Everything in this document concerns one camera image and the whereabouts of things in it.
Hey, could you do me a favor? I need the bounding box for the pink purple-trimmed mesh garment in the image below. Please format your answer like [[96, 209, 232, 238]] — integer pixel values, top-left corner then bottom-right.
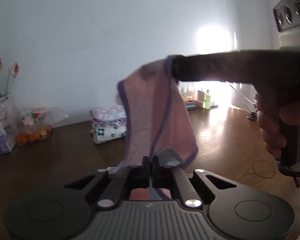
[[117, 56, 199, 202]]

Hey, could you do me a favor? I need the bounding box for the stack of folded floral clothes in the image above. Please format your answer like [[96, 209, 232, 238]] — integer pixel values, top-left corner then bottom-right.
[[89, 105, 127, 144]]

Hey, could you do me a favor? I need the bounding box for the person's right hand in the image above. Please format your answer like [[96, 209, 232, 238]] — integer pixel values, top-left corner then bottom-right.
[[256, 94, 300, 158]]

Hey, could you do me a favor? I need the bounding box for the black phone stand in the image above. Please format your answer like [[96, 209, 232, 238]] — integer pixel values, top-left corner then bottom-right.
[[229, 82, 258, 121]]

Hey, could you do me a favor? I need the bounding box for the green transparent bottle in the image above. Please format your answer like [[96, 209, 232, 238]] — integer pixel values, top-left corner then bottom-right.
[[196, 89, 218, 110]]

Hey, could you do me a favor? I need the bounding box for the red grey labelled box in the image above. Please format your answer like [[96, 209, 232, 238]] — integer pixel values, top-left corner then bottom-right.
[[181, 95, 197, 110]]

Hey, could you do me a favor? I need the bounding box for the plastic bag of oranges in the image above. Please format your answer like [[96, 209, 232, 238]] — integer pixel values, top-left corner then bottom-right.
[[14, 107, 69, 145]]

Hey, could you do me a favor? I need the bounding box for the vase with pink roses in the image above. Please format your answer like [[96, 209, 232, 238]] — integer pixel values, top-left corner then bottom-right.
[[0, 58, 19, 128]]

